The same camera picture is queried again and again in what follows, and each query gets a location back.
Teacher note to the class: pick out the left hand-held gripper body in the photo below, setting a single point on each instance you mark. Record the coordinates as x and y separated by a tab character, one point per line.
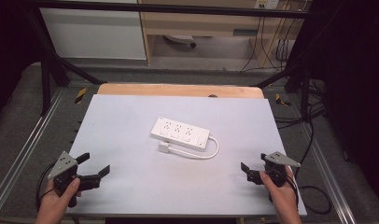
62	164

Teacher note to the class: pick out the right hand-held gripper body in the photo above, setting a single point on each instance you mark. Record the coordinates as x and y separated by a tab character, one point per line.
279	160

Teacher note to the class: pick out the person's right hand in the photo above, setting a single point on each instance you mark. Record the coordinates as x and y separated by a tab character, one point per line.
281	196

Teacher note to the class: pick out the person's left hand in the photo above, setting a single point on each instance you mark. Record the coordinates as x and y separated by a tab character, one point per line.
53	205

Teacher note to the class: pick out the white table mat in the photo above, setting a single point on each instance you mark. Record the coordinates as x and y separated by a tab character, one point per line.
147	180

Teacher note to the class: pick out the yellow black tape marker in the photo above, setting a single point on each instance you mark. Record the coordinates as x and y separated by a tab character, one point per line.
80	95
281	100

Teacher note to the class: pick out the white plug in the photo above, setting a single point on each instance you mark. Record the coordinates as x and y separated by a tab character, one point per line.
163	147

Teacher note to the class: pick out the white power strip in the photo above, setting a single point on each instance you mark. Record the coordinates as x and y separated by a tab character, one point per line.
179	133

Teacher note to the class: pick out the black curtain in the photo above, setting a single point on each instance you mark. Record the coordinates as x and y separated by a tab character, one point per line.
355	77
10	46

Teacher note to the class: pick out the white cabinet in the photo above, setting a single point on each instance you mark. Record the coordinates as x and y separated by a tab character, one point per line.
91	34

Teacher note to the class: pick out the office chair base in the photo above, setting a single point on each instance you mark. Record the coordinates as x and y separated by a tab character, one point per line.
179	39

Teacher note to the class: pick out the light wooden desk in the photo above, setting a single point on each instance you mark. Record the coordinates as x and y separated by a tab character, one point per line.
193	25

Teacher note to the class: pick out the metal floor rail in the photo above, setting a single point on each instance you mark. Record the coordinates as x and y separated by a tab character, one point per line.
330	180
25	146

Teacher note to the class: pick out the white wall socket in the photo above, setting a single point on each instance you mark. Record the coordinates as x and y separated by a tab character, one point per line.
266	3

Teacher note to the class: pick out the black metal frame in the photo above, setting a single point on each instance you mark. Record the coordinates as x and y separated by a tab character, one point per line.
165	8

